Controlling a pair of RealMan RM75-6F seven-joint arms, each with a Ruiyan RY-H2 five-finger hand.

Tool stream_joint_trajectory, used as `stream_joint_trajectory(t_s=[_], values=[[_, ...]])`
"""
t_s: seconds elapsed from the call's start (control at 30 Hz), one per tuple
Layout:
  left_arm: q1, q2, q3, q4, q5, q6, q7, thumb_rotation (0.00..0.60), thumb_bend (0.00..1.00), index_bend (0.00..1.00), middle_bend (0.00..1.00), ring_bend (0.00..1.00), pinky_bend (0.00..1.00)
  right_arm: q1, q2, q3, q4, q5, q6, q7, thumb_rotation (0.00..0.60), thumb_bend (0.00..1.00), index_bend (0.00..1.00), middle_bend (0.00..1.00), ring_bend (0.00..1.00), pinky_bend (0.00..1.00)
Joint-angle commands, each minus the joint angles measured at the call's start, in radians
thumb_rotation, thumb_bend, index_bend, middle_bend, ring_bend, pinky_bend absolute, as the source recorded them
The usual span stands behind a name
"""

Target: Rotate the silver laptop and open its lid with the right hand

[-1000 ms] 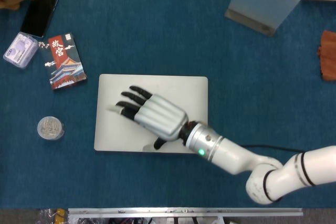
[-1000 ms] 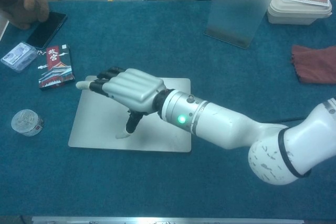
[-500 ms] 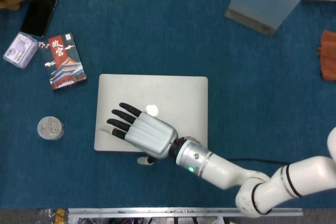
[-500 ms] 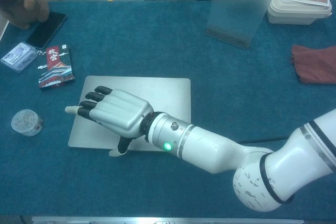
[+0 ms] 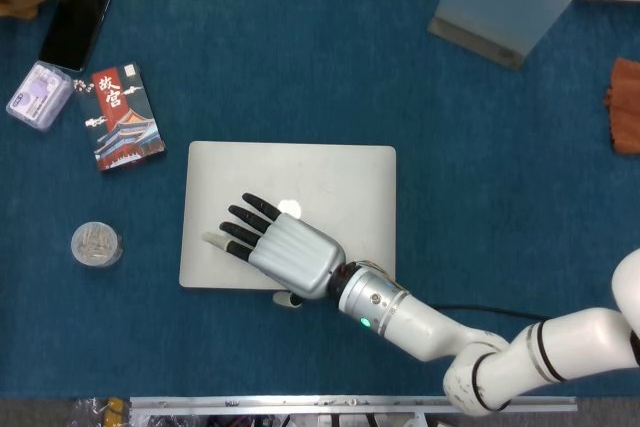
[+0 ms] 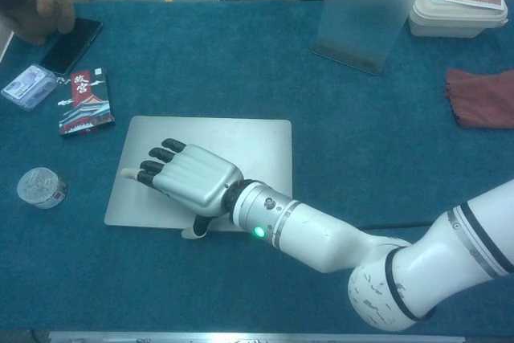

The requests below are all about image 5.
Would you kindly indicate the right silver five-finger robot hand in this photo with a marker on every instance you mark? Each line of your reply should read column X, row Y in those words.
column 300, row 257

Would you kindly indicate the black smartphone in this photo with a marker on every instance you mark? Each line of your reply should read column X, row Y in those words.
column 75, row 22

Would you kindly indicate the aluminium rail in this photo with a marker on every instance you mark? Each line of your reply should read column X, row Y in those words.
column 300, row 403

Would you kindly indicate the red cloth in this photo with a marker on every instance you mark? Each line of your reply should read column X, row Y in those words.
column 625, row 107

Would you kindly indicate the blue table cloth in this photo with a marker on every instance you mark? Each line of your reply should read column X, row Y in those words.
column 300, row 72

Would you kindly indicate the silver laptop with apple logo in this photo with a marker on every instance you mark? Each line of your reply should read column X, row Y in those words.
column 325, row 182

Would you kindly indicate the clear round jar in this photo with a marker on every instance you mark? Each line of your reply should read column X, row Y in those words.
column 97, row 244

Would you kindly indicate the yellow item under rail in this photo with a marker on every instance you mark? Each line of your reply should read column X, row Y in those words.
column 115, row 412

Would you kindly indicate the clear plastic case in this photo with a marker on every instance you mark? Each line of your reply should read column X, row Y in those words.
column 40, row 97

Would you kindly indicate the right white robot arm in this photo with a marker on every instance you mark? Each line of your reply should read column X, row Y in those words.
column 425, row 327

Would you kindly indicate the dark box with palace print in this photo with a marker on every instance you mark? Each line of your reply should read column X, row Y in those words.
column 122, row 122

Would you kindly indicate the clear plastic bag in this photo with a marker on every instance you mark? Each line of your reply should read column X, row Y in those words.
column 90, row 412

